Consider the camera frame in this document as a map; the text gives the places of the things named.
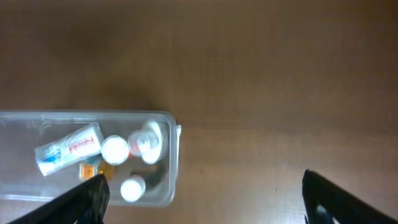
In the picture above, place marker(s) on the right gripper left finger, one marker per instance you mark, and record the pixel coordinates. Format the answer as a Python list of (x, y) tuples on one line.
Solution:
[(86, 203)]

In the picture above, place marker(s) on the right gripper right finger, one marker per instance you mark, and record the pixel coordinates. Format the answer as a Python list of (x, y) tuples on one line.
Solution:
[(326, 202)]

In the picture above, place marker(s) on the small jar gold lid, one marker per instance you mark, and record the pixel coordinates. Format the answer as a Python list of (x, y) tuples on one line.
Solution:
[(95, 166)]

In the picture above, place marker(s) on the dark bottle white cap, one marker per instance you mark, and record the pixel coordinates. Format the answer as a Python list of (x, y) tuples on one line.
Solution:
[(141, 181)]

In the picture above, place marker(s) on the orange tube white cap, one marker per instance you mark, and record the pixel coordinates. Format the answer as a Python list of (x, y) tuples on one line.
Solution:
[(115, 150)]

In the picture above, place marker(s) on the white Panadol box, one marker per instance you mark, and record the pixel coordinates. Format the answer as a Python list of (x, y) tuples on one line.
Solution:
[(75, 147)]

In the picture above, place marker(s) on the white spray bottle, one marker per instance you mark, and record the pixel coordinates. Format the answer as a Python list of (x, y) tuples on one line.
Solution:
[(149, 142)]

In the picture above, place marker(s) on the clear plastic container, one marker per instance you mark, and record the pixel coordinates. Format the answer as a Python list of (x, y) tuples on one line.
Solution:
[(23, 131)]

